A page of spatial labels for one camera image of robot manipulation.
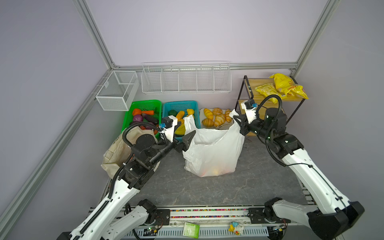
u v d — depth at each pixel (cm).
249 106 56
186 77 98
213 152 78
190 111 116
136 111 114
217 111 116
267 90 77
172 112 113
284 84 77
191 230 69
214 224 73
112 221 42
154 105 115
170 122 49
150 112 116
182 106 116
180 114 116
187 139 53
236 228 68
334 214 38
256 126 59
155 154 48
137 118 109
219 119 109
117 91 102
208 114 116
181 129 67
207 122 108
